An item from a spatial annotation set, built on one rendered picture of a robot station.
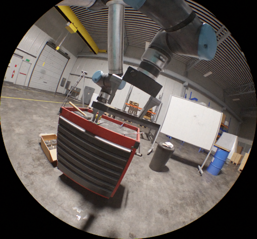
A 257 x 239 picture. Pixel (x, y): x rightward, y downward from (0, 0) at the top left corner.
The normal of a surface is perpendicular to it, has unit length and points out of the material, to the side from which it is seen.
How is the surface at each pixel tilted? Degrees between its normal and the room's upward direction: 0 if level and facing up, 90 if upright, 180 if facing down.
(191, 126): 90
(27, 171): 0
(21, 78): 90
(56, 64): 90
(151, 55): 105
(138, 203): 0
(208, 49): 114
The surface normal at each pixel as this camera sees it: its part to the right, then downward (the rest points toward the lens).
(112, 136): -0.11, 0.00
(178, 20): -0.19, 0.96
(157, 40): -0.61, 0.03
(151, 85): 0.02, 0.46
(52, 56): 0.94, 0.33
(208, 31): 0.33, 0.58
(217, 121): -0.49, -0.14
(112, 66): -0.26, 0.61
